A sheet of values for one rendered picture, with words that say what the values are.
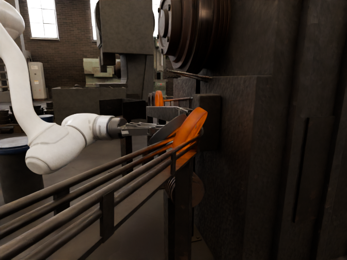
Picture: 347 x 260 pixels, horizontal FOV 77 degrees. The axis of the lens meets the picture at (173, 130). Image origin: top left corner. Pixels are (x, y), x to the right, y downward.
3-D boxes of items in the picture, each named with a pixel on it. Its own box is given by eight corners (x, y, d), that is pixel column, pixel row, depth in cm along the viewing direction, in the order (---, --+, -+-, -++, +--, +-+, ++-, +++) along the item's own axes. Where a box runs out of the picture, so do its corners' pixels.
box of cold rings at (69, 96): (122, 125, 425) (120, 83, 408) (128, 134, 349) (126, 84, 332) (63, 128, 391) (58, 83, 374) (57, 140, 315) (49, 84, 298)
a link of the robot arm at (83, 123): (112, 132, 87) (92, 152, 76) (80, 131, 92) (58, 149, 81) (104, 108, 82) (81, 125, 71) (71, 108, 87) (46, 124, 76)
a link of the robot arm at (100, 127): (94, 142, 77) (108, 143, 75) (91, 117, 75) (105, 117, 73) (109, 136, 85) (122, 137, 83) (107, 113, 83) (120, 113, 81)
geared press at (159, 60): (163, 97, 1121) (163, 36, 1056) (175, 100, 919) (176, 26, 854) (141, 97, 1091) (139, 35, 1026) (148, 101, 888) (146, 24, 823)
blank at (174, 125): (168, 144, 81) (162, 137, 81) (197, 117, 74) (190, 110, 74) (145, 157, 67) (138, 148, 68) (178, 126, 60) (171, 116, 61)
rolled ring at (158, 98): (154, 95, 194) (157, 95, 194) (156, 115, 189) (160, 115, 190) (157, 86, 176) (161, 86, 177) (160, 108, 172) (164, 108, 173)
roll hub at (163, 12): (166, 58, 120) (166, 1, 114) (182, 51, 94) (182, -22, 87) (156, 58, 119) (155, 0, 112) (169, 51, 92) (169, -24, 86)
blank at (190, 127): (180, 158, 73) (172, 152, 74) (205, 123, 77) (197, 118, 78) (179, 146, 59) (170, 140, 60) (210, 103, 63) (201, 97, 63)
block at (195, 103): (213, 145, 102) (215, 93, 96) (221, 150, 94) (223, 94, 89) (191, 147, 99) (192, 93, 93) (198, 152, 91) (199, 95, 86)
